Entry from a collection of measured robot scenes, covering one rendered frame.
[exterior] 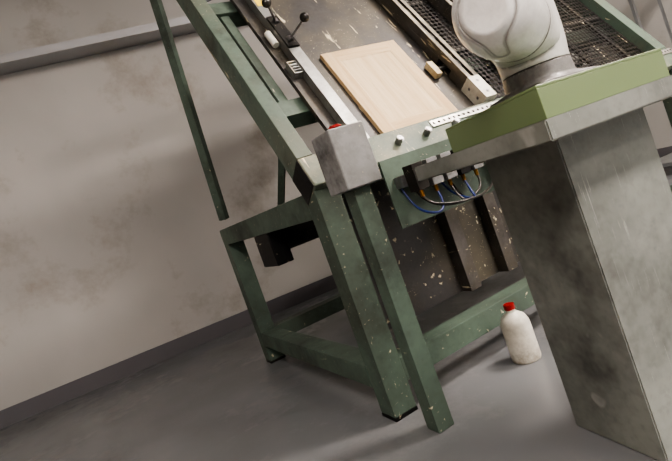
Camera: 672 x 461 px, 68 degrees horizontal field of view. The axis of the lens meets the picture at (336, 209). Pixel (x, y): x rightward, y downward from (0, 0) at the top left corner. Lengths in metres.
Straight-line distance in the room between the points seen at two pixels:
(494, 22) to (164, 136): 3.57
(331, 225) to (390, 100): 0.63
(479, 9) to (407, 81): 1.14
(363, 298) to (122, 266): 2.86
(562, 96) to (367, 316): 0.92
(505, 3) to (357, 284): 0.97
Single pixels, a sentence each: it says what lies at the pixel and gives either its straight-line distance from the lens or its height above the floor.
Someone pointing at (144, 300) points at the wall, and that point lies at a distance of 4.22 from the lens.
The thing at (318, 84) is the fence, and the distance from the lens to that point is 1.92.
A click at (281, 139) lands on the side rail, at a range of 1.69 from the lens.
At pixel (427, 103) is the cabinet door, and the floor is 0.97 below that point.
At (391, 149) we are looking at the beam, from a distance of 1.74.
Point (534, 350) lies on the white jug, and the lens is 1.86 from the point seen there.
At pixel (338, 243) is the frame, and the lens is 1.59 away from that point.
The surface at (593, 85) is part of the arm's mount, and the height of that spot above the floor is 0.78.
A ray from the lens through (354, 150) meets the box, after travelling 1.41.
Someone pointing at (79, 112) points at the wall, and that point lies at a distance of 4.41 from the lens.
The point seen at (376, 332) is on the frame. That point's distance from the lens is 1.66.
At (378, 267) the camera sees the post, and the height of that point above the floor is 0.51.
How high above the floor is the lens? 0.74
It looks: 1 degrees down
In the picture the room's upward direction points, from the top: 20 degrees counter-clockwise
